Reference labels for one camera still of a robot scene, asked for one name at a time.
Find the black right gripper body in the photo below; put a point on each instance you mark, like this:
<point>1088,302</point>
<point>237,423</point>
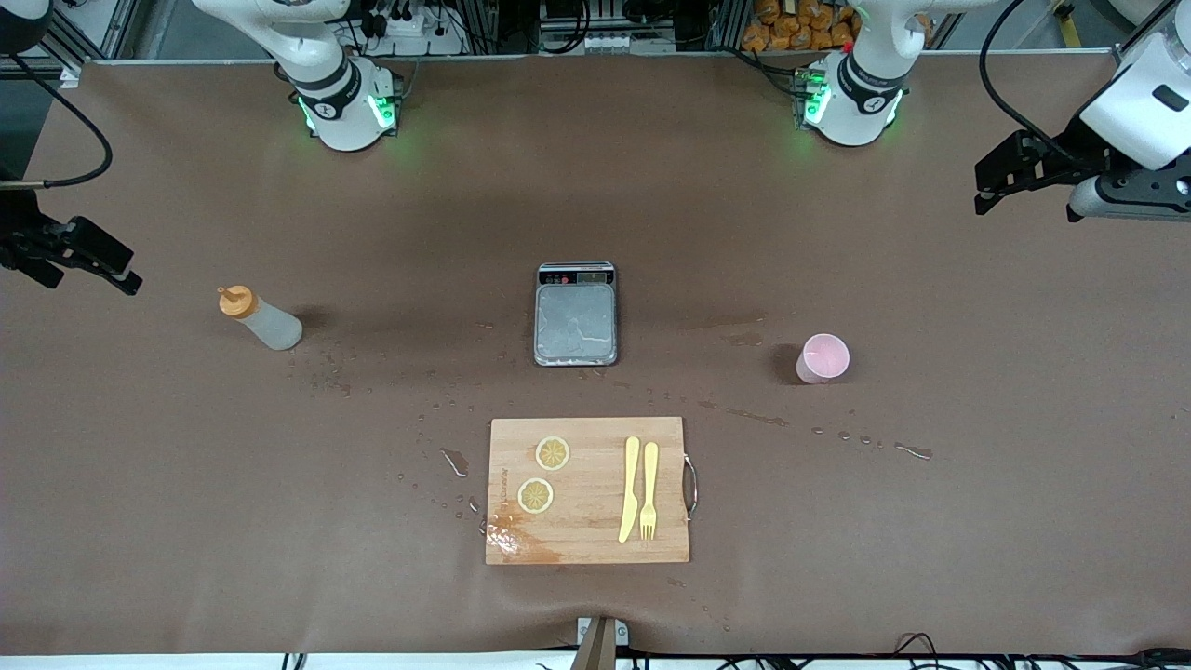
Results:
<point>20,233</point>

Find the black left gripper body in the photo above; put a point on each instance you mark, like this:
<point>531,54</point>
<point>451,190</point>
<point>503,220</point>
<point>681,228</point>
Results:
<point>1077,152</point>

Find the squeeze bottle with orange cap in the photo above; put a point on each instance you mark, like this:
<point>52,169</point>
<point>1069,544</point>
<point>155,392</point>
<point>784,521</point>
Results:
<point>265,318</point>

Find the pink plastic cup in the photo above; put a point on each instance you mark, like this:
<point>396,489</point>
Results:
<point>823,358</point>

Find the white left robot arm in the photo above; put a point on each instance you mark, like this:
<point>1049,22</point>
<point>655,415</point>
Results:
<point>861,102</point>

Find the orange snack packs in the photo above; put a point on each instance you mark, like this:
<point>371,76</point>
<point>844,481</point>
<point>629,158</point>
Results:
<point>800,28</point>

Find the white power strip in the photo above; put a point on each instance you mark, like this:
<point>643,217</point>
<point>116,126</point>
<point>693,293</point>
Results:
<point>414,37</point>

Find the brown table mat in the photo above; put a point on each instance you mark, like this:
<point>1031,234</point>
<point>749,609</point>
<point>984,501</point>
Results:
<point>837,558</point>

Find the grey digital kitchen scale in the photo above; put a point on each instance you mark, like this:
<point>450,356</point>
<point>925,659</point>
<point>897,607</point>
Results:
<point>575,321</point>

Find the yellow plastic fork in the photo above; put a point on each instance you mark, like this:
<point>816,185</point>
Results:
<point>649,475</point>

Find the yellow plastic knife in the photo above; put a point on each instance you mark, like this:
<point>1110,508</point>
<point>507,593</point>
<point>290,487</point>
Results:
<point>630,493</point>

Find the lemon slice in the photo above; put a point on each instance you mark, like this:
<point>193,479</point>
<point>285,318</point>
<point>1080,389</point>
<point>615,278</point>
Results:
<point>553,453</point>
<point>535,495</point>

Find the wooden cutting board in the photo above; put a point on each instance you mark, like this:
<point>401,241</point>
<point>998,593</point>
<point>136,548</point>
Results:
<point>586,521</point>

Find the metal table edge bracket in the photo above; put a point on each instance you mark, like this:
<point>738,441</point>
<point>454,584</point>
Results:
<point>602,637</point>

